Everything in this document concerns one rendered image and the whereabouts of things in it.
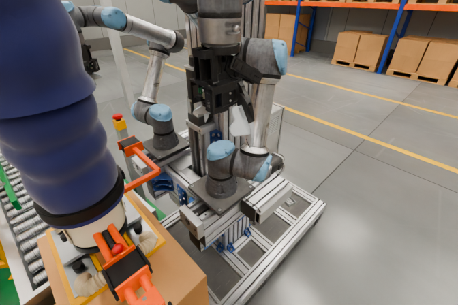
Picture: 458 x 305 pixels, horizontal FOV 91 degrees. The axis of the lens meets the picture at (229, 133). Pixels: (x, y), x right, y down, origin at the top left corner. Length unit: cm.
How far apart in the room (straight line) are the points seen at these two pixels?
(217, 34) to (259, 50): 43
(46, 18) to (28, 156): 29
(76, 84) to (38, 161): 19
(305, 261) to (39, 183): 186
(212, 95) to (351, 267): 199
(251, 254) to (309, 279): 49
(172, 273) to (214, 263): 86
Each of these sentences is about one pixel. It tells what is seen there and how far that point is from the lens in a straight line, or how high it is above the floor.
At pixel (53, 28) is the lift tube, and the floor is 174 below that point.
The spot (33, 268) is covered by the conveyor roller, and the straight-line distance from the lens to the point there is 176.
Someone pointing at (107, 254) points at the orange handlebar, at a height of 119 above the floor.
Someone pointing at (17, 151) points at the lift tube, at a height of 151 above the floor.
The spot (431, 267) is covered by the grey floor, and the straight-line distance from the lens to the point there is 256.
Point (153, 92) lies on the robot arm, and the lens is 138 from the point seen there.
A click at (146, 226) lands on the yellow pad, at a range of 94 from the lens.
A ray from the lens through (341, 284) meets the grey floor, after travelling 214.
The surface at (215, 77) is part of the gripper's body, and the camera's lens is 42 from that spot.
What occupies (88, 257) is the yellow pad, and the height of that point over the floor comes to 108.
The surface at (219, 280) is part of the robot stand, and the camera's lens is 176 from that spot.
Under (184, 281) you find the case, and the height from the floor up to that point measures 94.
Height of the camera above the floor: 180
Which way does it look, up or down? 32 degrees down
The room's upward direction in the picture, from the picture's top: straight up
